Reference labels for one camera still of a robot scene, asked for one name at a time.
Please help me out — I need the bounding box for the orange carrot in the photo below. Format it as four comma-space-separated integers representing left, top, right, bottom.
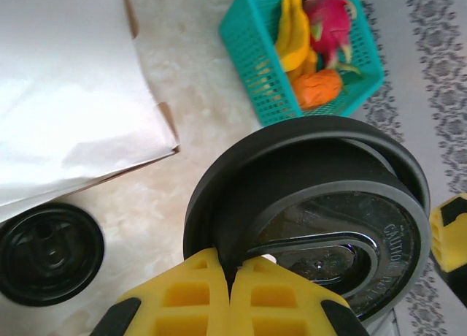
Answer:
290, 68, 348, 111

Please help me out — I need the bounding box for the black coffee cup lid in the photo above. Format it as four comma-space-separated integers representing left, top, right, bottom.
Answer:
183, 115, 432, 324

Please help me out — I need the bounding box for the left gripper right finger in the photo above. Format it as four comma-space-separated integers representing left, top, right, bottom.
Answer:
229, 256, 366, 336

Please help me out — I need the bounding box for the teal plastic basket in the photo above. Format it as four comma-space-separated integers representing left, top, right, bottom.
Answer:
217, 0, 387, 128

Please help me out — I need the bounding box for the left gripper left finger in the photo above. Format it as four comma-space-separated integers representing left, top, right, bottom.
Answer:
93, 247, 233, 336

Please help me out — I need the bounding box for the pink dragon fruit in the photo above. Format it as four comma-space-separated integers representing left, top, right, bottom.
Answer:
301, 0, 363, 77

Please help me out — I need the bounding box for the yellow banana bunch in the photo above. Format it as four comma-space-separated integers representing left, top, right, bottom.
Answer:
274, 0, 319, 73

